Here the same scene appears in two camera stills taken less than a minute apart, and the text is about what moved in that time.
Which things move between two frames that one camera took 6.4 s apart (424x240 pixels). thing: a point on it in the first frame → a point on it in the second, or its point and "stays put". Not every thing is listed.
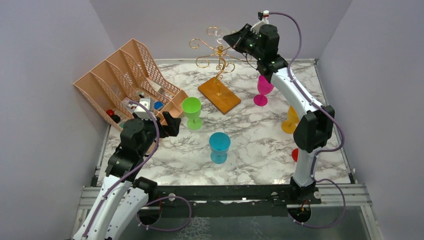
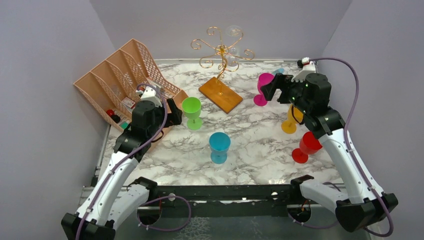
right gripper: [237, 37] → [278, 82]
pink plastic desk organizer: [128, 86] stays put
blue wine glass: [219, 143] stays put
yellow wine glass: [289, 126] stays put
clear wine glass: [220, 33] → [233, 34]
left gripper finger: [168, 118] → [172, 106]
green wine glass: [191, 106] stays put
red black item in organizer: [111, 113] stays put
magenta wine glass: [264, 87] stays put
